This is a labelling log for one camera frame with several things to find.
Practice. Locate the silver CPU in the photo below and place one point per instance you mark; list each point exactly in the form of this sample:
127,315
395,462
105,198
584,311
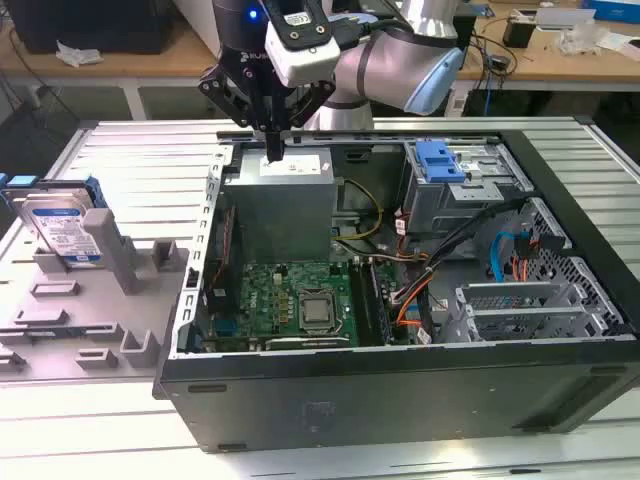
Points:
318,311

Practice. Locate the small black box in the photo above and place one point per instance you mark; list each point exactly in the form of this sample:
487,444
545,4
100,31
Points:
517,34

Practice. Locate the blue drive latch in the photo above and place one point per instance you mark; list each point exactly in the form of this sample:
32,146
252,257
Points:
437,160

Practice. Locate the blue carton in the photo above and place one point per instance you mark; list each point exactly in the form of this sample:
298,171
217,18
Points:
615,9

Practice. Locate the grey parts rack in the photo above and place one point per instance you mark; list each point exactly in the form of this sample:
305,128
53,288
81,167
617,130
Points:
75,305

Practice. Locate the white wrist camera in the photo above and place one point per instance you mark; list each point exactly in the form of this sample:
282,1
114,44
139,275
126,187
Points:
305,55

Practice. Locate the black PC case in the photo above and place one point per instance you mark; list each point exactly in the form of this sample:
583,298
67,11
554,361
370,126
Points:
350,400

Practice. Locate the grey power supply unit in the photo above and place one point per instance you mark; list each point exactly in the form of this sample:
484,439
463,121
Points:
280,220

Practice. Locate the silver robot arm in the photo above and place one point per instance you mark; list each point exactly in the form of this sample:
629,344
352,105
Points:
380,65

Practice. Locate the white foam box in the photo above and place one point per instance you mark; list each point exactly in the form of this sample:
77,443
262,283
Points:
202,12

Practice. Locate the metal disk bay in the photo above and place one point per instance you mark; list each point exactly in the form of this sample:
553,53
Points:
525,314

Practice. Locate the black speaker box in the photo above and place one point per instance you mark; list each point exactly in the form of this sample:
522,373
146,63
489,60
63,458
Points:
466,30

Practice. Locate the hard disk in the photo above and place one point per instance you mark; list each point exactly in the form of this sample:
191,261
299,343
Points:
55,230

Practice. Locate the large black box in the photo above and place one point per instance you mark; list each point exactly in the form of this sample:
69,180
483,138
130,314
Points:
90,25

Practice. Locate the white carton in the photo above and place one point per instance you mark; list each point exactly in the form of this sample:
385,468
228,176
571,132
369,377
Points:
565,19

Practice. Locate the crumpled white paper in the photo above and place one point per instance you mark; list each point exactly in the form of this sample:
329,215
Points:
75,56

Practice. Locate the black RAM slot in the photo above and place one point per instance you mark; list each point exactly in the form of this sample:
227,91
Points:
381,302
366,302
358,302
373,302

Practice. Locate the clear plastic bag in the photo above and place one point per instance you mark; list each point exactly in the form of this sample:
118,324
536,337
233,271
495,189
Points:
580,40

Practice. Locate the small black adapter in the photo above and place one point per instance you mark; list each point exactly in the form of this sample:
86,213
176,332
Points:
499,62

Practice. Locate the white paper sheets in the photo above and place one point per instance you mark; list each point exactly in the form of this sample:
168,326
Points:
620,42

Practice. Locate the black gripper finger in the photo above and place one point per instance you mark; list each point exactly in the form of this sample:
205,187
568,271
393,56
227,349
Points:
220,95
312,102

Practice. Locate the wooden desk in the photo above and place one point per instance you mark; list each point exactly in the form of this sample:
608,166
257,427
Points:
130,64

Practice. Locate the dark RAM stick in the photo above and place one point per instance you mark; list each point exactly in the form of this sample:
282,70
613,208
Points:
50,333

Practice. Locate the metal drive cage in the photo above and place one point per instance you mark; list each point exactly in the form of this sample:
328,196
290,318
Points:
450,205

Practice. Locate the green motherboard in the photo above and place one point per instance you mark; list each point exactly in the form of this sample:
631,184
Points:
265,280

